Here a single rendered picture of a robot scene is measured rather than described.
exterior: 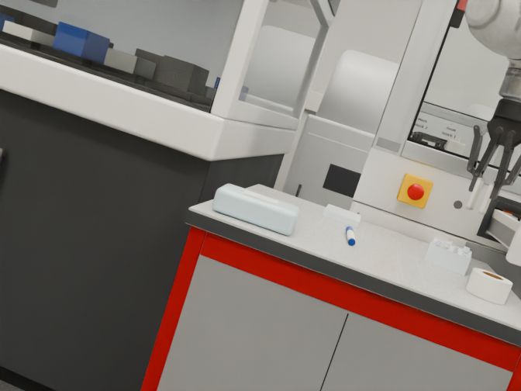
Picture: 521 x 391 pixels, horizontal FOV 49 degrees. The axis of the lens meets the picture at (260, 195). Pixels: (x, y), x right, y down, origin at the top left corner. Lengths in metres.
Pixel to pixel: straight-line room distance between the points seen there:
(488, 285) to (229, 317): 0.45
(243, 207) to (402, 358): 0.36
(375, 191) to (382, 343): 0.62
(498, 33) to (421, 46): 0.46
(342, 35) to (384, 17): 0.35
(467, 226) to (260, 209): 0.71
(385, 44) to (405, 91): 3.27
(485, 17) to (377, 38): 3.73
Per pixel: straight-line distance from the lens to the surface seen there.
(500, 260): 1.58
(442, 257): 1.23
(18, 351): 1.73
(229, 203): 0.99
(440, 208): 1.54
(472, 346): 1.00
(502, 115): 1.25
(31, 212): 1.62
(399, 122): 1.52
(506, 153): 1.26
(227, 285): 0.99
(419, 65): 1.54
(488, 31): 1.10
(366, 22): 4.82
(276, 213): 0.98
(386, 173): 1.52
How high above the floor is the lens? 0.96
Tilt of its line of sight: 8 degrees down
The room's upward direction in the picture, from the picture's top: 18 degrees clockwise
